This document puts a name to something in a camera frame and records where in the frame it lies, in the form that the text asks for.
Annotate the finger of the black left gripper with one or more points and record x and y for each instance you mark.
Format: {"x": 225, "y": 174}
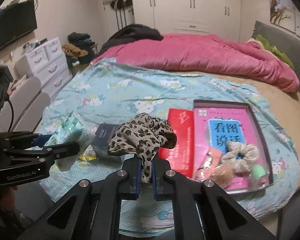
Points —
{"x": 39, "y": 140}
{"x": 56, "y": 152}

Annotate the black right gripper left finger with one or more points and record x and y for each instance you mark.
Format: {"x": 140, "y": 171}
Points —
{"x": 90, "y": 210}

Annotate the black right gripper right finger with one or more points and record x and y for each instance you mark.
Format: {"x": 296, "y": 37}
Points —
{"x": 203, "y": 210}

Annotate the green tissue pack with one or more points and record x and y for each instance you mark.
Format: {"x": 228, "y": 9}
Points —
{"x": 72, "y": 129}

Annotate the salmon pink cloth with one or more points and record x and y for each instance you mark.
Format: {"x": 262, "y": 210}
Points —
{"x": 209, "y": 163}

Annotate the red YangHua box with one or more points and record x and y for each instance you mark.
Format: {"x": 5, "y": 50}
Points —
{"x": 181, "y": 157}

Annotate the floral cream scrunchie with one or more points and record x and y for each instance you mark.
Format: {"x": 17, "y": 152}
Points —
{"x": 240, "y": 157}

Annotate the green sponge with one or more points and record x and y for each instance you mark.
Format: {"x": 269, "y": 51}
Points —
{"x": 258, "y": 172}

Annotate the leopard print scrunchie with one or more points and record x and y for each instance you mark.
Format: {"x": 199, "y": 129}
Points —
{"x": 143, "y": 136}

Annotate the person's hand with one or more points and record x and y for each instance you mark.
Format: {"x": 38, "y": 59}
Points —
{"x": 7, "y": 198}

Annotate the yellow snack packet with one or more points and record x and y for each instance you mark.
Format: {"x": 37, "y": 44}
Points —
{"x": 89, "y": 154}

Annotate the grey chair back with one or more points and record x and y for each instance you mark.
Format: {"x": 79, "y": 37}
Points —
{"x": 28, "y": 102}

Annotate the dark blue cosmetics box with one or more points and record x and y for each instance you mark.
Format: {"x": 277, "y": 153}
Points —
{"x": 103, "y": 135}

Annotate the Hello Kitty blue bedsheet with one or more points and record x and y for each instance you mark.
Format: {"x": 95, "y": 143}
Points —
{"x": 114, "y": 93}

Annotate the white drawer chest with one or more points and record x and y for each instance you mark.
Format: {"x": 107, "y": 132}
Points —
{"x": 48, "y": 63}

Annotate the pink book in box lid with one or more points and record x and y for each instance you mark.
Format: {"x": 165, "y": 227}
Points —
{"x": 216, "y": 123}

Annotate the brown fuzzy garment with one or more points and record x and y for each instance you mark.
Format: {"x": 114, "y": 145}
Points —
{"x": 73, "y": 51}

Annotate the dark clothes pile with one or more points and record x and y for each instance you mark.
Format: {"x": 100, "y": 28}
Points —
{"x": 83, "y": 41}

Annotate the black clothing on bed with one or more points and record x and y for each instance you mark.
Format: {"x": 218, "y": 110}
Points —
{"x": 129, "y": 34}

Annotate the pink quilt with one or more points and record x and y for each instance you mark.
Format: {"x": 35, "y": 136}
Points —
{"x": 206, "y": 53}

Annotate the green blanket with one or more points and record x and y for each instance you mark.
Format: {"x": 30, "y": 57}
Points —
{"x": 278, "y": 53}

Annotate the white wardrobe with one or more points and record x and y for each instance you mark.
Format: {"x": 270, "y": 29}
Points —
{"x": 220, "y": 17}

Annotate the grey headboard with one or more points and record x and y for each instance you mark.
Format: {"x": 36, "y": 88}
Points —
{"x": 282, "y": 41}

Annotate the black wall television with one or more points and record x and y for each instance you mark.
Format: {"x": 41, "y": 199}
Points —
{"x": 17, "y": 21}

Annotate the flower wall painting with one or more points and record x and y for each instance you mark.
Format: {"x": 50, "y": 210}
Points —
{"x": 284, "y": 14}

